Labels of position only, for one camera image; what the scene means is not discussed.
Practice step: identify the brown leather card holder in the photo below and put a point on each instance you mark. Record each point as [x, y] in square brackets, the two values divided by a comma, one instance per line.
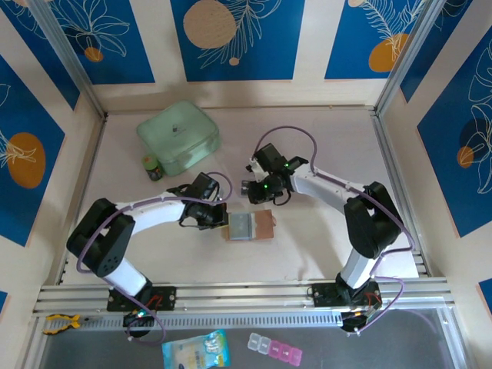
[265, 227]

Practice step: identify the small green-lidded jar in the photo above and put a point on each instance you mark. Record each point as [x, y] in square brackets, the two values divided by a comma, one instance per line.
[152, 169]

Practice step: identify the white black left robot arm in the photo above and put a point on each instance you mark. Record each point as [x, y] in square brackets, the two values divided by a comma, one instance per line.
[153, 215]

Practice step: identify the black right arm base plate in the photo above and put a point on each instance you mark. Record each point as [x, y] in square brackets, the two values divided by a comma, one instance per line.
[323, 296]

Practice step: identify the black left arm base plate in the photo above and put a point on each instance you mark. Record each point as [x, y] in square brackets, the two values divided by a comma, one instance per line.
[165, 298]

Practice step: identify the aluminium side rail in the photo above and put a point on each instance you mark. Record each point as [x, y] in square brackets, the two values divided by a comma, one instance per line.
[386, 146]
[89, 173]

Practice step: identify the aluminium mounting rail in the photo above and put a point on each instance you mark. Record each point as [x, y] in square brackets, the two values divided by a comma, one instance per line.
[238, 296]

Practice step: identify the aluminium corner post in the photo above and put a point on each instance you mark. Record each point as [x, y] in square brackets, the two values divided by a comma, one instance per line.
[70, 57]
[409, 57]

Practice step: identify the grey metal sheet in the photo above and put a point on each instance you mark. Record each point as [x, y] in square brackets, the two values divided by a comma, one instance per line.
[96, 353]

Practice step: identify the black controller board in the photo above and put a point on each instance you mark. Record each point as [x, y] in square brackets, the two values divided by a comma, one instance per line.
[353, 321]
[132, 318]

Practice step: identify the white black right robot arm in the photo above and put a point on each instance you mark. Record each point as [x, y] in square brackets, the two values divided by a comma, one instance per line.
[323, 188]

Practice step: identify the green translucent zip pouch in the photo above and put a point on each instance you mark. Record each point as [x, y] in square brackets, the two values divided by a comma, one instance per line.
[177, 134]

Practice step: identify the blue snack packet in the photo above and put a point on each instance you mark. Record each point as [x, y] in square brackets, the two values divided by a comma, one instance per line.
[196, 350]

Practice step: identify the white pink pill organizer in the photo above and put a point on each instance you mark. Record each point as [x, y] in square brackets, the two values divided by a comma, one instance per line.
[274, 348]

